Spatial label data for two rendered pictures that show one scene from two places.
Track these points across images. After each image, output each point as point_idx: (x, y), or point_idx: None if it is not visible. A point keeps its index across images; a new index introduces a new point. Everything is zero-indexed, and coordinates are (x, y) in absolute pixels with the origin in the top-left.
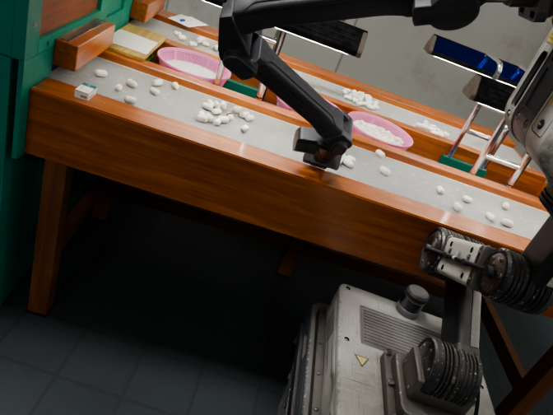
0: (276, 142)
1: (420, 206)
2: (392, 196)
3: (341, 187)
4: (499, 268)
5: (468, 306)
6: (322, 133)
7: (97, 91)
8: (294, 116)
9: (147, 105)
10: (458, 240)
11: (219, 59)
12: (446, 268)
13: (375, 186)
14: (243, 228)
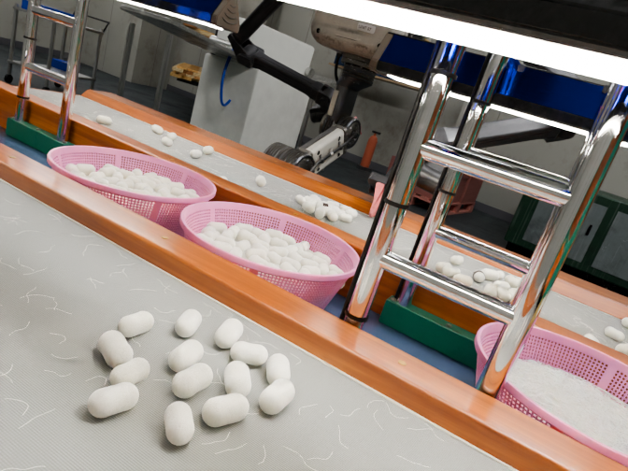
0: (406, 244)
1: (282, 164)
2: (308, 176)
3: (368, 195)
4: (356, 129)
5: None
6: None
7: None
8: (355, 237)
9: (603, 321)
10: (323, 145)
11: (519, 419)
12: (322, 165)
13: (298, 190)
14: None
